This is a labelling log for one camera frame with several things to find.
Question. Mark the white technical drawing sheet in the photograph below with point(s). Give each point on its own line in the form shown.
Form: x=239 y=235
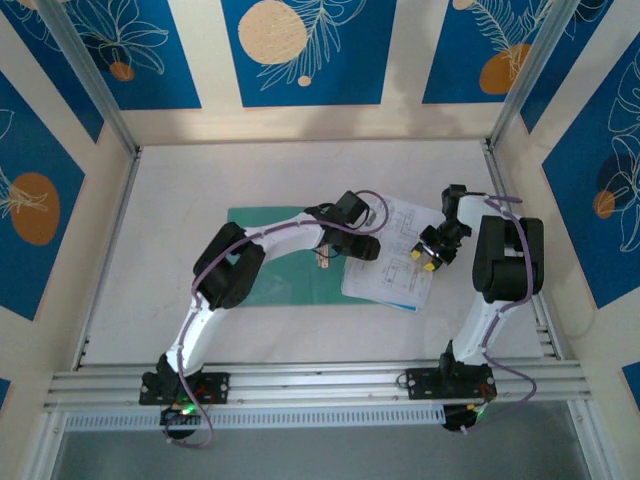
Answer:
x=405 y=220

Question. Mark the green plastic folder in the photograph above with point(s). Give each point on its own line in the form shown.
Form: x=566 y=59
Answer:
x=290 y=285

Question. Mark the blue backing sheet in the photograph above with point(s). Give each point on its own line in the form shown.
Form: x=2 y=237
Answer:
x=405 y=306

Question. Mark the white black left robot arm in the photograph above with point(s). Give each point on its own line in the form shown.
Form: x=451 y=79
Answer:
x=280 y=235

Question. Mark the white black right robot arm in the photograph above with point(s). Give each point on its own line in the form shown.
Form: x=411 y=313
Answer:
x=505 y=260

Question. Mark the reflective aluminium beam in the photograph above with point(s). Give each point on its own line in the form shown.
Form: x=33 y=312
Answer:
x=320 y=127

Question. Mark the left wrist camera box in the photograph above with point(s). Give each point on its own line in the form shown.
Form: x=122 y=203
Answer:
x=370 y=216

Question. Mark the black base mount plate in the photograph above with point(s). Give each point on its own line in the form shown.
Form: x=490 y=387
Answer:
x=215 y=387
x=420 y=382

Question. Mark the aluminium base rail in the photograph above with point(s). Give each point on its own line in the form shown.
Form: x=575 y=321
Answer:
x=320 y=385

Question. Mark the aluminium side rail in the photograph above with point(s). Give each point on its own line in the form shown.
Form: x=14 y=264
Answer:
x=547 y=340
x=122 y=210

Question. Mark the aluminium frame post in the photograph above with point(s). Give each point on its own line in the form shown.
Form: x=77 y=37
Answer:
x=535 y=65
x=592 y=440
x=45 y=445
x=90 y=75

